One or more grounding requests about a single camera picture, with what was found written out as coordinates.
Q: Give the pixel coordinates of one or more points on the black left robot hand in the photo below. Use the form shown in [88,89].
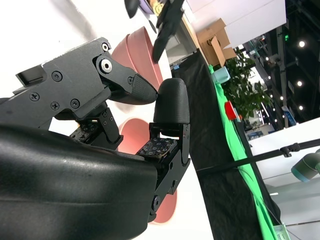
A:
[167,25]

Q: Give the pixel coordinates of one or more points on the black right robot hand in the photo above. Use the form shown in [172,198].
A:
[62,180]

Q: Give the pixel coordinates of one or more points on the pink plastic bowl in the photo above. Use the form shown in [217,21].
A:
[145,50]
[121,52]
[132,135]

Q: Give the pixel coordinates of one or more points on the gray teal robot arm joint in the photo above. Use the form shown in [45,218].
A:
[307,167]

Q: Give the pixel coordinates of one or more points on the black round table grommet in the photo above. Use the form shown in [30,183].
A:
[153,26]

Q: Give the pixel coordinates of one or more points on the gray metal cabinet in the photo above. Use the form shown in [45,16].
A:
[180,50]

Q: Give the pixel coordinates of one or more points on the purple plate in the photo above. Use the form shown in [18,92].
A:
[146,6]

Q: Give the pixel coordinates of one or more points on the brown cardboard box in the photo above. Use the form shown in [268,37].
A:
[217,37]

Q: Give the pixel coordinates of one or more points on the white partition panel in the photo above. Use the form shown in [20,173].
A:
[250,15]

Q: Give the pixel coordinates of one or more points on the green leafy plant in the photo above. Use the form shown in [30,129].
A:
[247,85]

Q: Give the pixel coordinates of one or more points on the small red object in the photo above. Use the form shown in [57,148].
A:
[230,111]

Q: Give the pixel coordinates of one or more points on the black backdrop cloth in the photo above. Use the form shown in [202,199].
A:
[212,150]

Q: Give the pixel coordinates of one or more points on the green cloth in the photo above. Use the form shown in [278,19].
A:
[235,140]

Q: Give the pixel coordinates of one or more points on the black stand pole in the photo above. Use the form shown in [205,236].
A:
[275,152]

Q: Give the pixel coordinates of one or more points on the green white paper label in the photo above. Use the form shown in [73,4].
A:
[281,232]

